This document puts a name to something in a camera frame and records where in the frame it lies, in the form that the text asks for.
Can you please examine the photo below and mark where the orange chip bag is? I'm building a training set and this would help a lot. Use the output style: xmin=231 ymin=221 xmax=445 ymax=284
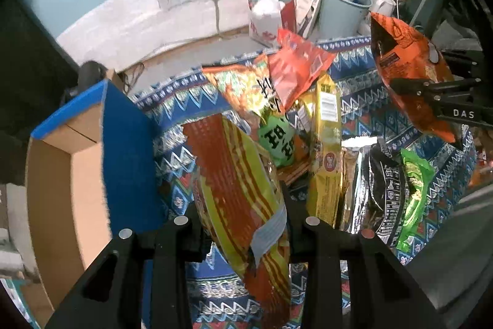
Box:
xmin=370 ymin=12 xmax=462 ymax=147

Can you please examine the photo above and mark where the black snack bag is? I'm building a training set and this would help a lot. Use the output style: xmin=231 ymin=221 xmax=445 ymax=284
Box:
xmin=365 ymin=139 xmax=409 ymax=248

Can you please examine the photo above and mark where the gold cracker tube pack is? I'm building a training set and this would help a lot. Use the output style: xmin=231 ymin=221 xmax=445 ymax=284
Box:
xmin=307 ymin=73 xmax=343 ymax=225

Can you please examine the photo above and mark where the red snack packet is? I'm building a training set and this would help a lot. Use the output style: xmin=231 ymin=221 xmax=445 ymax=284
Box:
xmin=268 ymin=28 xmax=336 ymax=110

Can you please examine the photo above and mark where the red yellow striped snack bag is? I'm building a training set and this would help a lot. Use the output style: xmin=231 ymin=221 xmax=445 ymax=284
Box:
xmin=183 ymin=114 xmax=291 ymax=328

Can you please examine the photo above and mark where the orange green snack bag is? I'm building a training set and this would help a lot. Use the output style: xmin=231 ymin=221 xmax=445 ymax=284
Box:
xmin=202 ymin=53 xmax=295 ymax=167

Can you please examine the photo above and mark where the gold slim biscuit pack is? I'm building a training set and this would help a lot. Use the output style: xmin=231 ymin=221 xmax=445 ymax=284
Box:
xmin=339 ymin=136 xmax=378 ymax=234

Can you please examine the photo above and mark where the patterned blue table cloth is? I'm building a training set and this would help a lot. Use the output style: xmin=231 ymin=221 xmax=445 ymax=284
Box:
xmin=128 ymin=36 xmax=479 ymax=329

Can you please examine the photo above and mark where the white electric kettle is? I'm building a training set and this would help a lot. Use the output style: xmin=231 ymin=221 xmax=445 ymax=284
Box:
xmin=358 ymin=0 xmax=396 ymax=36

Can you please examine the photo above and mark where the light blue bucket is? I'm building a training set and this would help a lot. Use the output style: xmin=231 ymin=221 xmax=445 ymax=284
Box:
xmin=318 ymin=0 xmax=373 ymax=39

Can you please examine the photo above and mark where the blue cardboard box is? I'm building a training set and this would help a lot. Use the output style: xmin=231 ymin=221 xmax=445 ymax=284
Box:
xmin=25 ymin=79 xmax=165 ymax=310

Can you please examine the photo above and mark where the flat cardboard packaging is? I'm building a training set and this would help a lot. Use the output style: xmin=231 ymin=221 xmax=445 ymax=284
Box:
xmin=296 ymin=0 xmax=321 ymax=39

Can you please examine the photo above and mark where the white red paper bag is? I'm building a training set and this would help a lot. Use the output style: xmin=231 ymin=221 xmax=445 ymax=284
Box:
xmin=248 ymin=0 xmax=297 ymax=47

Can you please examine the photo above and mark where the black cylindrical device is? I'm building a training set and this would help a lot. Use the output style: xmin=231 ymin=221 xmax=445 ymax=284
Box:
xmin=78 ymin=60 xmax=107 ymax=93

